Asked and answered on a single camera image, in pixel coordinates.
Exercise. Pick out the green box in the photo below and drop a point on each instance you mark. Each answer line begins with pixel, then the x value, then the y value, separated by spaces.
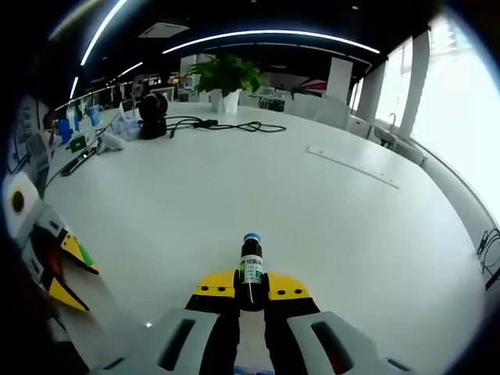
pixel 79 143

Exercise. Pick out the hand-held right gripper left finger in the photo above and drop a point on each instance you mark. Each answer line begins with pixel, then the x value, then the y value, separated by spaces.
pixel 216 289

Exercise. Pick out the white crumpled cloth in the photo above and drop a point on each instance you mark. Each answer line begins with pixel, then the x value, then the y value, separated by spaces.
pixel 111 143

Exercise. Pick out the black flat bar device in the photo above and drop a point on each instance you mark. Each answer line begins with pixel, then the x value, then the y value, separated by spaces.
pixel 78 162

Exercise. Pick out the blue cup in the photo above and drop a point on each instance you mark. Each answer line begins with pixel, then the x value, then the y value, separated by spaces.
pixel 95 116

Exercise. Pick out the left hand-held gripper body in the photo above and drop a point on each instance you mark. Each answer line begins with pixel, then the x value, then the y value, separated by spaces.
pixel 23 218

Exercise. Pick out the white low cabinet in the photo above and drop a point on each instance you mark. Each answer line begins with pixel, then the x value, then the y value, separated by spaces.
pixel 320 111

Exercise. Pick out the black round desk device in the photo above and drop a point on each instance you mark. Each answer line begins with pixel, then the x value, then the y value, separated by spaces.
pixel 153 117

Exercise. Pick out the blue box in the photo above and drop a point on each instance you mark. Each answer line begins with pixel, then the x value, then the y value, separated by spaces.
pixel 65 131

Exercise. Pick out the person's dark clothing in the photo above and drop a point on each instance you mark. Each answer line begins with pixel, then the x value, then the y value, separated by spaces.
pixel 35 351

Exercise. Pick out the metal faucet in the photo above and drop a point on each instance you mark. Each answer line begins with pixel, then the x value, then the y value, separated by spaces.
pixel 393 121

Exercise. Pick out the dark medicine bottle blue cap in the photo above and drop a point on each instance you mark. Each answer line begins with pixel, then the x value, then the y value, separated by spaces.
pixel 253 265

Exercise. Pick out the grey sink counter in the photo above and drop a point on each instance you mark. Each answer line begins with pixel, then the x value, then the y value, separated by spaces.
pixel 402 146

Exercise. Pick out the green plant in white pot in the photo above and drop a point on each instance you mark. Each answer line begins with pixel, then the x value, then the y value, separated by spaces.
pixel 228 84

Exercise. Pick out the red striped wall decoration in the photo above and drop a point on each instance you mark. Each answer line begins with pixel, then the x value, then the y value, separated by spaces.
pixel 315 86

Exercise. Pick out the blue-white plastic pack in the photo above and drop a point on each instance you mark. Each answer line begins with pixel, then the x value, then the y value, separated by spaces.
pixel 129 127

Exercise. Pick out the curved ceiling light strip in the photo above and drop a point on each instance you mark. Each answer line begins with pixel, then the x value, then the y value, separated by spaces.
pixel 99 35
pixel 273 34

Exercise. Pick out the white square pillar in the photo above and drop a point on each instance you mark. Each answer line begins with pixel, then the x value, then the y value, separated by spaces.
pixel 340 80

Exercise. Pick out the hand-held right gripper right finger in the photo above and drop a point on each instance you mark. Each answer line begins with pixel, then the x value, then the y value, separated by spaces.
pixel 287 291

